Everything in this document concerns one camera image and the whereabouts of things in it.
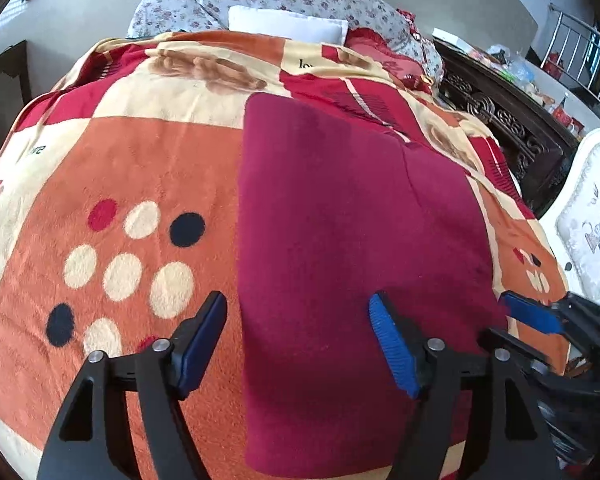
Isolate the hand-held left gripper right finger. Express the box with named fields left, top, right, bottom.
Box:
left=368, top=292, right=563, bottom=480

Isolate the white upholstered chair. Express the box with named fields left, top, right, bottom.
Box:
left=537, top=127, right=600, bottom=311

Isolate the maroon cloth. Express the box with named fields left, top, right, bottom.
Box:
left=235, top=92, right=511, bottom=480

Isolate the white pillow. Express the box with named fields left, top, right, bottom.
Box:
left=227, top=5, right=350, bottom=46

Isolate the dark wooden desk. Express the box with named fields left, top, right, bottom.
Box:
left=0, top=40, right=33, bottom=166

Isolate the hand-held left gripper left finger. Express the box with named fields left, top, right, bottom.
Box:
left=36, top=290, right=229, bottom=480

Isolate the clutter of bottles and packets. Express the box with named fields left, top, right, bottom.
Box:
left=460, top=42, right=587, bottom=136

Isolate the small floral pillow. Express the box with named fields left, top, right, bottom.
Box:
left=127, top=0, right=221, bottom=39

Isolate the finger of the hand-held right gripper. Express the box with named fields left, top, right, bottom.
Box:
left=499, top=292, right=564, bottom=336
left=479, top=327, right=552, bottom=376

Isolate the printed patchwork blanket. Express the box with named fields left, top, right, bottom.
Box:
left=0, top=30, right=572, bottom=480

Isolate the red cushion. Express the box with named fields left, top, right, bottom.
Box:
left=347, top=27, right=433, bottom=93

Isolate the carved dark wooden headboard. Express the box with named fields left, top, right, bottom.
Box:
left=432, top=37, right=581, bottom=216

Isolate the steel stair railing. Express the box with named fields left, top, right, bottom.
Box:
left=540, top=4, right=600, bottom=127

